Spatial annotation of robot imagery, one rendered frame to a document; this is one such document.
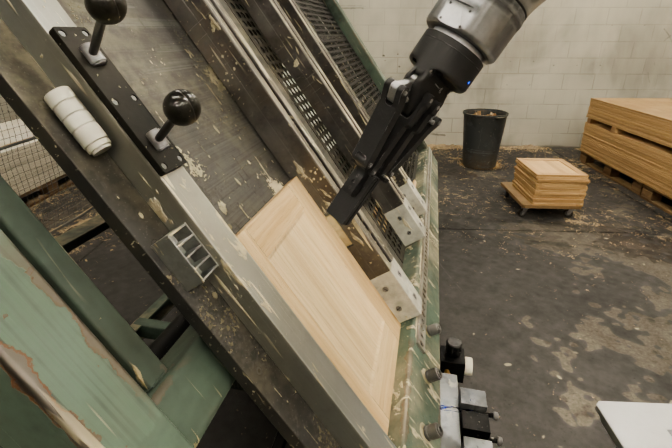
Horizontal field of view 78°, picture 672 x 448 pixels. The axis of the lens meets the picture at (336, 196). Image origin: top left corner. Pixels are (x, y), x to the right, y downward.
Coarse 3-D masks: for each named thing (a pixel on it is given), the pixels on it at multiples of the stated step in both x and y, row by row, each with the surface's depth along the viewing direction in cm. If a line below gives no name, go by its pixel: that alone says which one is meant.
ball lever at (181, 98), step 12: (168, 96) 42; (180, 96) 42; (192, 96) 42; (168, 108) 42; (180, 108) 41; (192, 108) 42; (168, 120) 46; (180, 120) 42; (192, 120) 43; (156, 132) 50; (168, 132) 48; (156, 144) 50; (168, 144) 51
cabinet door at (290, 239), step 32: (288, 192) 80; (256, 224) 66; (288, 224) 74; (320, 224) 84; (256, 256) 62; (288, 256) 69; (320, 256) 78; (352, 256) 90; (288, 288) 65; (320, 288) 73; (352, 288) 83; (320, 320) 68; (352, 320) 77; (384, 320) 87; (352, 352) 72; (384, 352) 80; (352, 384) 66; (384, 384) 75; (384, 416) 70
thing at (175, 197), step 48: (0, 0) 46; (48, 0) 49; (48, 48) 47; (96, 96) 48; (144, 192) 51; (192, 192) 54; (240, 288) 53; (288, 336) 56; (336, 384) 59; (336, 432) 59; (384, 432) 63
